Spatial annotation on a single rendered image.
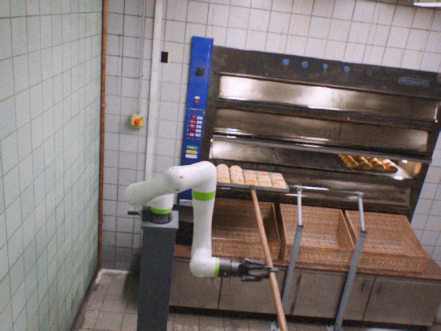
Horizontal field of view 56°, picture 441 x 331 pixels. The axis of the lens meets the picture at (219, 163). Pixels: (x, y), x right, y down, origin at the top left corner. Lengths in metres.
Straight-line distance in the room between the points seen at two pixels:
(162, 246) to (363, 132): 1.99
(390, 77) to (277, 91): 0.90
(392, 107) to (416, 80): 0.27
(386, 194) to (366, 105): 0.84
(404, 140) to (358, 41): 0.93
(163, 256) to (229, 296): 1.13
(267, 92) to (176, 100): 0.72
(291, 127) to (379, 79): 0.78
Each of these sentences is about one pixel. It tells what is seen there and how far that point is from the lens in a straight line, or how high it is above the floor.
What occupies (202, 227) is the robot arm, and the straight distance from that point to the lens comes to 2.10.
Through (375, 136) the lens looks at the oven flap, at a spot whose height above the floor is 1.53.
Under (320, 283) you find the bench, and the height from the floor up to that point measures 0.43.
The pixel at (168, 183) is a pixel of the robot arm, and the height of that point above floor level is 1.61.
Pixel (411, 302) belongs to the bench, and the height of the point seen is 0.32.
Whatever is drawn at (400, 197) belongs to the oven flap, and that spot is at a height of 1.01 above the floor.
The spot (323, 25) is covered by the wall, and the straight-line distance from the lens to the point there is 3.39.
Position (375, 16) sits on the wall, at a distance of 3.51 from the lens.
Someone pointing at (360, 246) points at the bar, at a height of 0.83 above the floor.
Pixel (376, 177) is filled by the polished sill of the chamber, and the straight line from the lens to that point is 3.84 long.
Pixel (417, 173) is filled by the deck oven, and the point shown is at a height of 1.24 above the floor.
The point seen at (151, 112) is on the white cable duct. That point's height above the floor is 1.53.
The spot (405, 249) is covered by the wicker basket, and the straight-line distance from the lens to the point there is 4.05.
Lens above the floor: 2.39
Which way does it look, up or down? 21 degrees down
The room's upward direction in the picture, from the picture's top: 7 degrees clockwise
